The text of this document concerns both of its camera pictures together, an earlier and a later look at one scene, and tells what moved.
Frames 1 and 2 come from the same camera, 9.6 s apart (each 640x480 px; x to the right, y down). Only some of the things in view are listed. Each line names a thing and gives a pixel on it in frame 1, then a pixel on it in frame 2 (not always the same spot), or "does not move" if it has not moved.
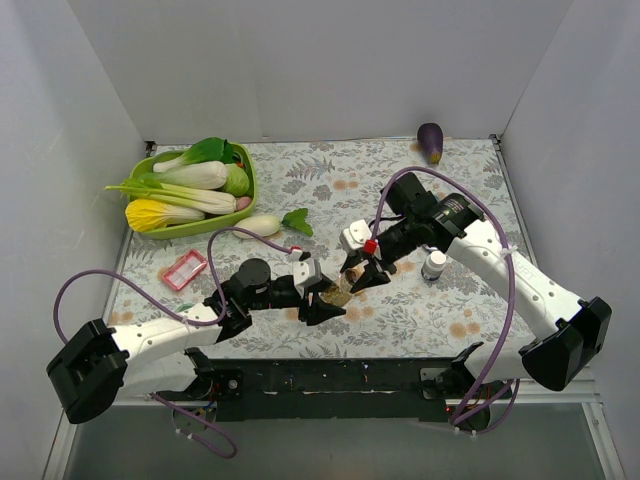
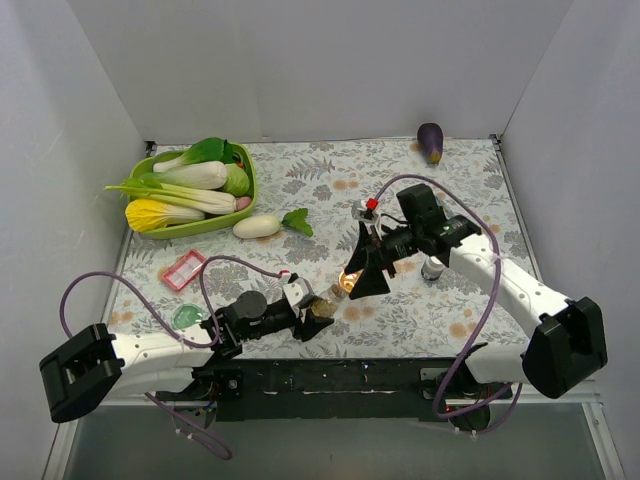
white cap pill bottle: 434,265 does not move
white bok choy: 203,165 does not move
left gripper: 304,298 → 298,318
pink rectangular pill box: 185,270 does not move
